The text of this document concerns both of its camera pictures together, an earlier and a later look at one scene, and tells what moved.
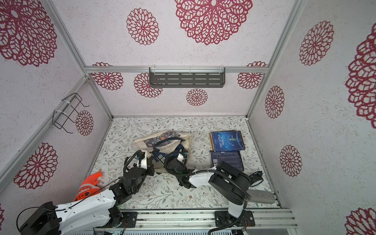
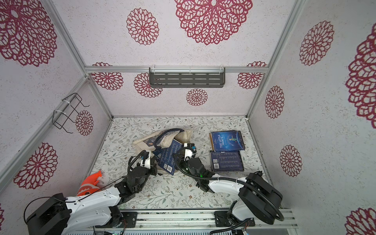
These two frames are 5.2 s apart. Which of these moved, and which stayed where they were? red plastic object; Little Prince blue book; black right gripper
Moved: black right gripper
Stayed: red plastic object; Little Prince blue book
